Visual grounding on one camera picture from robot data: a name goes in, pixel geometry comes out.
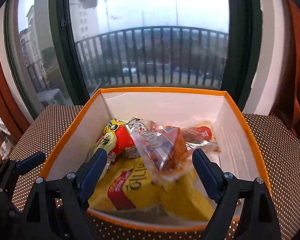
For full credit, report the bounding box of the yellow cartoon crisp packet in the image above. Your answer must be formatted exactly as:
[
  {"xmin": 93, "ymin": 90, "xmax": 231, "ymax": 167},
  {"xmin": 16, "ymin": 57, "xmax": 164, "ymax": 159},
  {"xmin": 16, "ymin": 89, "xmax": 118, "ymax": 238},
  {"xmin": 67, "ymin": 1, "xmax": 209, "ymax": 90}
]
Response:
[{"xmin": 102, "ymin": 119, "xmax": 126, "ymax": 136}]

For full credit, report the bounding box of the orange cardboard box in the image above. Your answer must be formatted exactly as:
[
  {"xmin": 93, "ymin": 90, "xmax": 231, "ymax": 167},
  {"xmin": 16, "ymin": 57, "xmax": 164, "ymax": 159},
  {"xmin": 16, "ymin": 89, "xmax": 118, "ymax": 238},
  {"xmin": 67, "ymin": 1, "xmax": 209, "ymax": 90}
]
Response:
[{"xmin": 38, "ymin": 86, "xmax": 273, "ymax": 233}]

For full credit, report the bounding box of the dark green window frame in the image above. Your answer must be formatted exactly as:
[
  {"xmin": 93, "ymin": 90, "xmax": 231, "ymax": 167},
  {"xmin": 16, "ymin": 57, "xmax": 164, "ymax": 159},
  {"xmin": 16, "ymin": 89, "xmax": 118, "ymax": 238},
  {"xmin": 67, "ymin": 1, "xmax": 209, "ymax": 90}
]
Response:
[{"xmin": 3, "ymin": 0, "xmax": 262, "ymax": 119}]

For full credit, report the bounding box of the large yellow snack bag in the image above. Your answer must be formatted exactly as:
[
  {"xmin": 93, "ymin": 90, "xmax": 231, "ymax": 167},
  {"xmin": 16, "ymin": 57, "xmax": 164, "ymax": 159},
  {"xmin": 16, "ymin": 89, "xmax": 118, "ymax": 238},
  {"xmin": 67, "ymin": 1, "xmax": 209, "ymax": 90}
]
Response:
[{"xmin": 88, "ymin": 158, "xmax": 213, "ymax": 221}]

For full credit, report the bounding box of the clear orange snack packet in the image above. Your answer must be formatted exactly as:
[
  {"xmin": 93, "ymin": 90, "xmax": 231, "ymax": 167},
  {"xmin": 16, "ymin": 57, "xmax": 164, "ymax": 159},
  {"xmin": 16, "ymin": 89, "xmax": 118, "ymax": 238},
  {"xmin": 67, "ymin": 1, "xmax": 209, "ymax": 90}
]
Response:
[{"xmin": 131, "ymin": 122, "xmax": 221, "ymax": 184}]

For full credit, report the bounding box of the red cartoon face snack bag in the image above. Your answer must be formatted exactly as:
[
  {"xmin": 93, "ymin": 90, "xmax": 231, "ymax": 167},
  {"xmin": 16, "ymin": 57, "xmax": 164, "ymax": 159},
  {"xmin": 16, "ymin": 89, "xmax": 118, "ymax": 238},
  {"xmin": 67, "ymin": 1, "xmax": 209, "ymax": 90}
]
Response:
[{"xmin": 111, "ymin": 117, "xmax": 156, "ymax": 159}]

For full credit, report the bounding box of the brown polka dot tablecloth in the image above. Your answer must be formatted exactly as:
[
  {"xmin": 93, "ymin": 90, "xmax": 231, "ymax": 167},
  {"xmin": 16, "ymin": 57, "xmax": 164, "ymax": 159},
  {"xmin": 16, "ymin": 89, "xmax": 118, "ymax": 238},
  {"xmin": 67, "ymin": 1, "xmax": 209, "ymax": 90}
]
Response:
[{"xmin": 10, "ymin": 106, "xmax": 300, "ymax": 239}]

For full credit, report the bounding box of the left rust orange curtain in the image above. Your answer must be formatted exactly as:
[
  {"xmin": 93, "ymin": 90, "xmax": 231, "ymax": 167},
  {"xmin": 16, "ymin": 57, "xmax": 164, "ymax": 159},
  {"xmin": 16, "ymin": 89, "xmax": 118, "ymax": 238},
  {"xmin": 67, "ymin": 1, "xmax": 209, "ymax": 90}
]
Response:
[{"xmin": 0, "ymin": 15, "xmax": 31, "ymax": 143}]

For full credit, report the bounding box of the black balcony railing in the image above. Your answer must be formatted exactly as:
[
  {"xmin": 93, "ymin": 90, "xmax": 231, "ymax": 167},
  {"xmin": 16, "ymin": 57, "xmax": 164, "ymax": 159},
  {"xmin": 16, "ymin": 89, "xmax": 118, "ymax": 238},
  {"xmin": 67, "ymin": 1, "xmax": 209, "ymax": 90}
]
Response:
[{"xmin": 75, "ymin": 26, "xmax": 229, "ymax": 90}]

